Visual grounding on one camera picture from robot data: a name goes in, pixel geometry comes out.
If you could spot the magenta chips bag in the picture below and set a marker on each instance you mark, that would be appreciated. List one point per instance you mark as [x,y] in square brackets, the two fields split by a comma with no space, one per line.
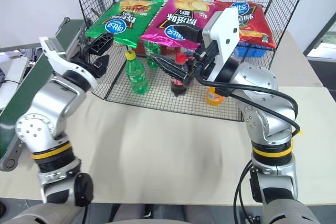
[176,20]

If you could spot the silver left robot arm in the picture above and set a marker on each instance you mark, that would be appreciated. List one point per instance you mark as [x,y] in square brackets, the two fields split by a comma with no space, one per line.
[50,98]

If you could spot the beige background table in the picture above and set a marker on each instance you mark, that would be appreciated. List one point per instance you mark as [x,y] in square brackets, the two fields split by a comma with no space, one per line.
[296,64]

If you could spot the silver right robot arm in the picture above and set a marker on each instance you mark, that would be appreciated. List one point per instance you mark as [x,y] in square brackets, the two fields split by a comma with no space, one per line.
[262,87]

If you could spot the red chips bag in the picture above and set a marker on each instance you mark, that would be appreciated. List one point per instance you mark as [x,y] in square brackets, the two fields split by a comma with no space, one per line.
[256,24]

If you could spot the orange soda bottle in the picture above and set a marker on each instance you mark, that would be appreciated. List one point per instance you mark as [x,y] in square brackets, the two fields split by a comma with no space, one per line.
[214,98]

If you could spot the cola bottle with red cap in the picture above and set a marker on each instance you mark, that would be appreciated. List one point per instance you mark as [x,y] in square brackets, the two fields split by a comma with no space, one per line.
[178,87]

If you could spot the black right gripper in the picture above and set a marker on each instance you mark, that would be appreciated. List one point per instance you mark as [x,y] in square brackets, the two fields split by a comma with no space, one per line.
[206,60]

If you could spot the green chips bag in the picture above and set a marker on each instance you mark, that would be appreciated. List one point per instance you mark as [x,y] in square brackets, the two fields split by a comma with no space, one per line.
[123,23]

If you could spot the green bottle with yellow cap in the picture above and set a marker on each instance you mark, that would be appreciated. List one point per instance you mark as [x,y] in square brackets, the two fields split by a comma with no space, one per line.
[136,75]

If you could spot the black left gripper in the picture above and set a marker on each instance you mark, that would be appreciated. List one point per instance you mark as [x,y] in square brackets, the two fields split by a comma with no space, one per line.
[83,60]

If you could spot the white background desk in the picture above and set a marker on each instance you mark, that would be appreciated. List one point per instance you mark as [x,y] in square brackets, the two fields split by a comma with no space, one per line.
[10,72]

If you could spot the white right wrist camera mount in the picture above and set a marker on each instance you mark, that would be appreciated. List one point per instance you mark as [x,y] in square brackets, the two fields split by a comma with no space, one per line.
[224,32]

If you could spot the yellow tape piece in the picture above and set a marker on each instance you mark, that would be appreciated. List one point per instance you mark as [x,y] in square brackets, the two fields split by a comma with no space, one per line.
[300,132]

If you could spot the green soda bottle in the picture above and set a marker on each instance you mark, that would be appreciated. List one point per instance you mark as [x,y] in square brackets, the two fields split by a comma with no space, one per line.
[152,53]

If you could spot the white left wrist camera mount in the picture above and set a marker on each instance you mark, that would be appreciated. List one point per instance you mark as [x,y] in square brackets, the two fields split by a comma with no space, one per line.
[59,62]

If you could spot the green conveyor belt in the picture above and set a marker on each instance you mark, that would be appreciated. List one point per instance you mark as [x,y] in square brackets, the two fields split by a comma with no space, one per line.
[23,90]

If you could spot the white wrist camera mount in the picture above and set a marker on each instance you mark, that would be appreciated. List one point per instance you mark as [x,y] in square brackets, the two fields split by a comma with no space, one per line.
[224,32]
[59,62]

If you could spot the dark window frame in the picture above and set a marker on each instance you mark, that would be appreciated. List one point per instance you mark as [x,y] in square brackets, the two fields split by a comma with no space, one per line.
[321,35]

